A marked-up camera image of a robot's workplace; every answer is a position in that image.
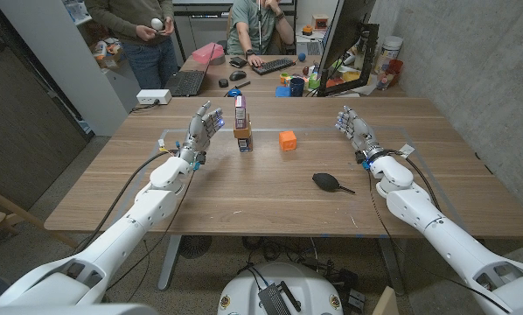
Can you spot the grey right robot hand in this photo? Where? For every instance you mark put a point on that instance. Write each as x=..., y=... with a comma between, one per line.
x=360, y=133

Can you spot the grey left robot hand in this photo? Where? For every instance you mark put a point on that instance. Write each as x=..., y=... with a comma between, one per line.
x=198, y=133

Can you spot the black rubber bulb pipette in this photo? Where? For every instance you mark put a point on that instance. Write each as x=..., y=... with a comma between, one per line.
x=325, y=181

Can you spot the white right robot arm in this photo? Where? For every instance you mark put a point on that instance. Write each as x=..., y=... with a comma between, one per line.
x=436, y=229

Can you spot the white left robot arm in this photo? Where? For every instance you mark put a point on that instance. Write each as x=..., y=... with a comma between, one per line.
x=126, y=229

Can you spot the purple and brown carton box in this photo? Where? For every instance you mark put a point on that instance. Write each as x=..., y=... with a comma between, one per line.
x=242, y=127

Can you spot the white power strip box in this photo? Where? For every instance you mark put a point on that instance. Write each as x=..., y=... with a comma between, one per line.
x=153, y=96

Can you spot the orange block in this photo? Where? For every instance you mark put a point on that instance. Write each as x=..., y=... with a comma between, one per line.
x=287, y=141

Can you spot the pink plastic box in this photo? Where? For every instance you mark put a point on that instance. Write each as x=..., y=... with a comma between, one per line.
x=207, y=53

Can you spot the blue square block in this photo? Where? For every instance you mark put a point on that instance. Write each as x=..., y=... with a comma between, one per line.
x=282, y=92

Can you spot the small wooden orange box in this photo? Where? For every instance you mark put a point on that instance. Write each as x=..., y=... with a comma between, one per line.
x=320, y=22

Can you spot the black laptop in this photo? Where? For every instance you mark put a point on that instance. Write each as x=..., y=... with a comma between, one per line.
x=186, y=83

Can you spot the blue round gadget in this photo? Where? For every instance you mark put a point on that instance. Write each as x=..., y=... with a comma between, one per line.
x=234, y=93

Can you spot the small black puck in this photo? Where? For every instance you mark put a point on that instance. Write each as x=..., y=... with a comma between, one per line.
x=223, y=82

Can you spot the black computer mouse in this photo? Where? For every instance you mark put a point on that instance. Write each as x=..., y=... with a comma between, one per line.
x=238, y=75

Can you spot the red cup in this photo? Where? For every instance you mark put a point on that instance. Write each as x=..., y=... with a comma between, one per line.
x=395, y=67

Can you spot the dark blue mug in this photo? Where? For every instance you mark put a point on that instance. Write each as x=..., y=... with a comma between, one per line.
x=297, y=87

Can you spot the black wallet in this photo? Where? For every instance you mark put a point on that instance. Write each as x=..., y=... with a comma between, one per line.
x=238, y=62

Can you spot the standing person olive sweater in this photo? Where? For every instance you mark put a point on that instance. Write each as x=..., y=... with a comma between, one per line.
x=150, y=57

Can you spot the white canister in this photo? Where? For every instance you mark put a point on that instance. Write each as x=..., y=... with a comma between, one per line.
x=390, y=48

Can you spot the small blue ball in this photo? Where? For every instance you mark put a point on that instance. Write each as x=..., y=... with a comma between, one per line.
x=302, y=57

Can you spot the silver laptop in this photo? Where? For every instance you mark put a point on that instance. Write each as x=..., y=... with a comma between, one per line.
x=309, y=47

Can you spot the black keyboard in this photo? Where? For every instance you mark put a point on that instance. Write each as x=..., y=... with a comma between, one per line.
x=272, y=66

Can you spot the black computer monitor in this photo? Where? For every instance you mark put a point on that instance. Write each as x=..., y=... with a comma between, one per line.
x=344, y=30

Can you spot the seated person green shirt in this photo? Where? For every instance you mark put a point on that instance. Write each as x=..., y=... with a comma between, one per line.
x=244, y=30

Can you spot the black round fan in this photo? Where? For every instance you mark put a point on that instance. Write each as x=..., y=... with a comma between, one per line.
x=194, y=246

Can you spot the white egg shaped ball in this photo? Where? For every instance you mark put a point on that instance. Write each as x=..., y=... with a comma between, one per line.
x=157, y=24

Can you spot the white cabinet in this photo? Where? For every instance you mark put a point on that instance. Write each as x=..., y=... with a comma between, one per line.
x=69, y=65

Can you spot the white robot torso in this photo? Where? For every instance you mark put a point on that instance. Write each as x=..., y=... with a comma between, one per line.
x=239, y=293

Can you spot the black device on torso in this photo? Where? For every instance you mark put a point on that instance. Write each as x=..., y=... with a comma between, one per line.
x=272, y=299

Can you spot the wooden chair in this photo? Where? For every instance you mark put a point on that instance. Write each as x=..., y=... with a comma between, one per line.
x=8, y=210

